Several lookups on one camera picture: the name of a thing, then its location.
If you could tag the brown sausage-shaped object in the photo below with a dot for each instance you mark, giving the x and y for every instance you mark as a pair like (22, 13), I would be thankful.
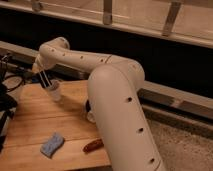
(93, 145)

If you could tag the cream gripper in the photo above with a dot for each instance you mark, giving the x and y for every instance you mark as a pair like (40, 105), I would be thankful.
(36, 69)

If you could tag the white ceramic cup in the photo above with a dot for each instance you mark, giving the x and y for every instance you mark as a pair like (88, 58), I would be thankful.
(54, 90)

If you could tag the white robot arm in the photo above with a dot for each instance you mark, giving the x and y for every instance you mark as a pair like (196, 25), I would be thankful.
(112, 86)

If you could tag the black bowl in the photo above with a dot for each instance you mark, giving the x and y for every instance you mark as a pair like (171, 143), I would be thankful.
(87, 107)

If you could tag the black equipment on left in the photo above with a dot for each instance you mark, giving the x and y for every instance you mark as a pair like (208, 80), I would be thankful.
(6, 101)

